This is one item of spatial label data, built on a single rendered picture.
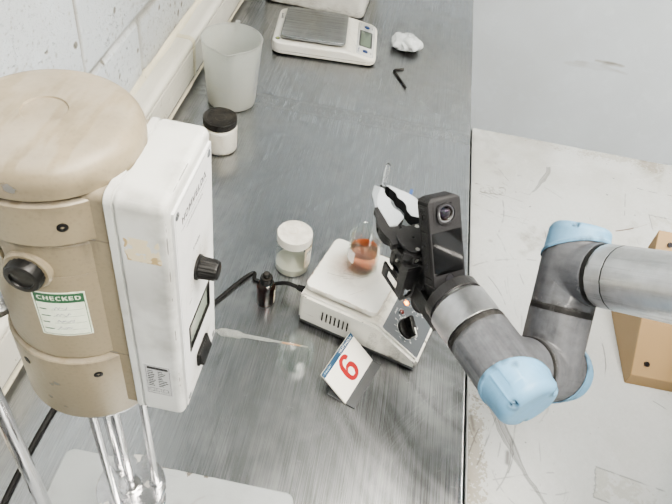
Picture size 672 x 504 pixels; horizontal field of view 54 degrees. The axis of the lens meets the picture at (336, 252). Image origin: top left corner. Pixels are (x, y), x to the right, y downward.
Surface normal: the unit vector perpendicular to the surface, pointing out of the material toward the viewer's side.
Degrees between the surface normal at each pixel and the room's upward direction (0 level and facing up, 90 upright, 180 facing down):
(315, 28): 0
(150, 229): 90
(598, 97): 90
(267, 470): 0
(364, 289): 0
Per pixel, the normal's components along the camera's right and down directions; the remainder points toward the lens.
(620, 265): -0.77, -0.44
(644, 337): -0.03, 0.00
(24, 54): 0.98, 0.19
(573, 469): 0.12, -0.69
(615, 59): -0.15, 0.69
